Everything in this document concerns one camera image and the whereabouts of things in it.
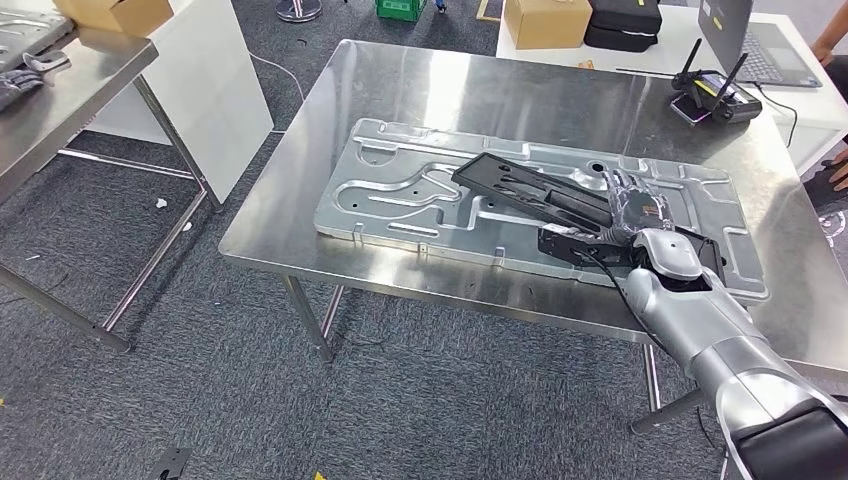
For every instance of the grey laptop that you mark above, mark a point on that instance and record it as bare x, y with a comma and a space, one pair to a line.
775, 60

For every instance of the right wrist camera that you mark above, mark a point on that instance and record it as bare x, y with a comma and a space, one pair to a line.
563, 245

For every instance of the black bag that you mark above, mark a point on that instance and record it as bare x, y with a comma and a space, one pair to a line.
623, 20

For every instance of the grey spare robot hand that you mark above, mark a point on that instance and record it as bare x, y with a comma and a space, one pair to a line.
20, 79

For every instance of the black plastic frame part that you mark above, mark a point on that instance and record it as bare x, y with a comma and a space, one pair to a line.
576, 208

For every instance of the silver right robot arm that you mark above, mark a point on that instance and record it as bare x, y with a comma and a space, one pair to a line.
702, 324

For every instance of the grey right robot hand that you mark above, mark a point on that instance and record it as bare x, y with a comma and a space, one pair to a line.
639, 212

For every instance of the green plastic crate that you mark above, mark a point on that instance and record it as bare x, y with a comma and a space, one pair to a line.
401, 9

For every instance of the black remote with antennas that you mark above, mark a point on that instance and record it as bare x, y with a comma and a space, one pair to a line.
715, 99

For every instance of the grey embossed metal panel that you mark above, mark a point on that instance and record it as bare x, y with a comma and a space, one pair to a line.
26, 30

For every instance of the steel workbench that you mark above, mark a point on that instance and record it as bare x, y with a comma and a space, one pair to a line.
464, 86

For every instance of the cardboard box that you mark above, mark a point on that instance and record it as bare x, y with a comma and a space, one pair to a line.
546, 23
112, 13

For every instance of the white partition board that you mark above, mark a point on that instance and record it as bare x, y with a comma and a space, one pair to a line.
205, 99

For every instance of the stamped sheet metal panel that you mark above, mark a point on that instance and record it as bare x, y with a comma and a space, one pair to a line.
397, 199

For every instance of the chrome stanchion base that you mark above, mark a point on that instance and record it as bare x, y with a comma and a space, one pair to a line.
298, 9

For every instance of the steel side table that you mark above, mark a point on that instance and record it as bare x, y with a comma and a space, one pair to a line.
79, 99

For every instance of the person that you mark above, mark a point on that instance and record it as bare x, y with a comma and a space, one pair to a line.
828, 48

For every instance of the chrome stool base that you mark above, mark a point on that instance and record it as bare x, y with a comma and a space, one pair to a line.
835, 228

